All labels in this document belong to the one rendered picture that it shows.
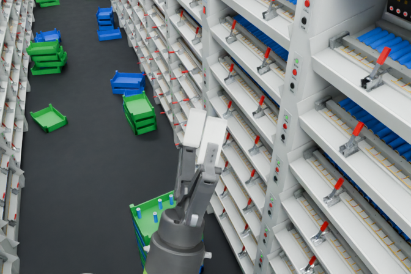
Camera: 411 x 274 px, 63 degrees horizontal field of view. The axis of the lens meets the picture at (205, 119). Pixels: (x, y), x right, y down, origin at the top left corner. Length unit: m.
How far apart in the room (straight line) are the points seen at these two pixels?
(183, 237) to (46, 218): 2.06
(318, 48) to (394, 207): 0.40
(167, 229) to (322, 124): 0.56
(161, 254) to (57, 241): 1.88
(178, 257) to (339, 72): 0.54
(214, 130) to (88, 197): 2.15
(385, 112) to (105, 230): 1.95
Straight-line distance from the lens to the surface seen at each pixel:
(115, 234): 2.34
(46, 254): 2.40
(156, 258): 0.58
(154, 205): 1.80
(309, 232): 1.20
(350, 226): 1.00
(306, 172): 1.10
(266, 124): 1.25
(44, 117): 3.48
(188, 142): 0.62
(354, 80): 0.82
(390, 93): 0.79
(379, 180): 0.86
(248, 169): 1.59
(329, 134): 0.95
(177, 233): 0.56
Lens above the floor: 1.88
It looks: 37 degrees down
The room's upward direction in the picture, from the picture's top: straight up
